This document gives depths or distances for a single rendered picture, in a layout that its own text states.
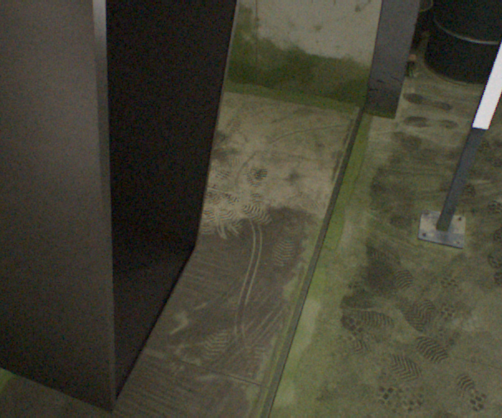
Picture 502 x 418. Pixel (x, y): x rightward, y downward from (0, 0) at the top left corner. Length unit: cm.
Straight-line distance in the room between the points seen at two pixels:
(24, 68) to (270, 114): 249
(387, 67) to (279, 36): 61
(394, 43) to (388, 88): 26
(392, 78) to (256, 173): 93
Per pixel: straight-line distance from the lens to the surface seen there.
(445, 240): 257
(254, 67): 324
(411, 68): 364
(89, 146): 73
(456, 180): 240
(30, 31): 67
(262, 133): 296
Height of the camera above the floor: 184
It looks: 46 degrees down
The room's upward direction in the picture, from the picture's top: 1 degrees counter-clockwise
